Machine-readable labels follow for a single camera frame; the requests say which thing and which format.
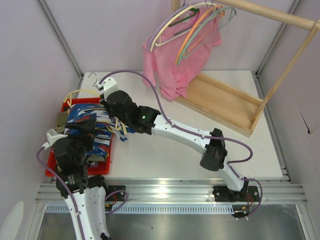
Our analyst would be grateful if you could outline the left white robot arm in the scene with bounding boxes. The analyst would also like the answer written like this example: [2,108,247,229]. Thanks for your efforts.
[51,118,111,240]

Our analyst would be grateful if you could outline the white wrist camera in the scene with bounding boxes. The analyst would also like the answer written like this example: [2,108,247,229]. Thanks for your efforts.
[94,77,119,99]
[42,128,68,150]

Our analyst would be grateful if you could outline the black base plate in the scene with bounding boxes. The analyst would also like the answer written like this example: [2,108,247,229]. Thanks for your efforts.
[106,185,126,202]
[212,185,260,203]

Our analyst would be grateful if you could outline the green yellow camouflage trousers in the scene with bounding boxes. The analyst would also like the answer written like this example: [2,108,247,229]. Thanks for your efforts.
[55,111,107,165]

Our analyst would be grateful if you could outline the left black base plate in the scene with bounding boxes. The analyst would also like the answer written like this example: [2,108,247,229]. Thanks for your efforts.
[106,185,126,202]

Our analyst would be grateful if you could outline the white slotted cable duct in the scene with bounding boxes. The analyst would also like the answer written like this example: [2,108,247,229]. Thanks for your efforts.
[46,204,237,215]

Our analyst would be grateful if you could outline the aluminium mounting rail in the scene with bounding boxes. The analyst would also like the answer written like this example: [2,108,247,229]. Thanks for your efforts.
[34,177,308,206]

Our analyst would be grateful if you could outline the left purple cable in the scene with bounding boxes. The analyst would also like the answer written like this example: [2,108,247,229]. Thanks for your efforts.
[36,146,130,240]

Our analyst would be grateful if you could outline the mint green hanger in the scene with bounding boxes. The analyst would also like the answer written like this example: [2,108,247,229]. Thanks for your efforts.
[177,6,237,65]

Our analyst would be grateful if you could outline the red plastic bin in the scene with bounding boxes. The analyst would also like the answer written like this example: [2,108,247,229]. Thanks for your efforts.
[61,97,114,176]

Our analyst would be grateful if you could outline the wooden clothes rack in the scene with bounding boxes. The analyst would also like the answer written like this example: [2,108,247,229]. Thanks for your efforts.
[176,0,320,137]

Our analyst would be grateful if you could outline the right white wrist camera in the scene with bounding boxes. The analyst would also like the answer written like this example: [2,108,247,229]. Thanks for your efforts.
[94,77,119,99]

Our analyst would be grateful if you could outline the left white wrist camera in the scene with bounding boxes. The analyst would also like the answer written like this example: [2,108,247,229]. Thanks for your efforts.
[42,128,68,150]

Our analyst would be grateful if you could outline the cream hanger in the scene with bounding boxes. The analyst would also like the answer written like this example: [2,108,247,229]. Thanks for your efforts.
[149,2,223,52]
[64,72,129,137]

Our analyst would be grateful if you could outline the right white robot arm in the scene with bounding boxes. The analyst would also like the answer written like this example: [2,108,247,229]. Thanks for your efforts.
[100,90,249,198]

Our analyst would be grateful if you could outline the pink t-shirt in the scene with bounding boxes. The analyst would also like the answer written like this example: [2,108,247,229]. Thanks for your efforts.
[142,7,222,101]

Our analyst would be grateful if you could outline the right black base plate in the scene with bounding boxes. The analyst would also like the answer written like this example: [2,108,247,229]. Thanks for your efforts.
[212,185,260,203]

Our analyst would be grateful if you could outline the orange hanger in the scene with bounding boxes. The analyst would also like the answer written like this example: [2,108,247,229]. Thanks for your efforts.
[175,5,223,65]

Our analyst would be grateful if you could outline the dark green hanger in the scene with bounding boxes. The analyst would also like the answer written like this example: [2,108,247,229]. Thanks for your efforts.
[168,8,200,27]

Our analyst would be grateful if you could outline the blue red white shorts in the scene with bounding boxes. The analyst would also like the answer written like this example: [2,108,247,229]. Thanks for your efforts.
[65,103,135,158]

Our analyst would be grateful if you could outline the lilac hanger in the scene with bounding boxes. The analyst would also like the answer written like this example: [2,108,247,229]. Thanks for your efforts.
[147,0,221,52]

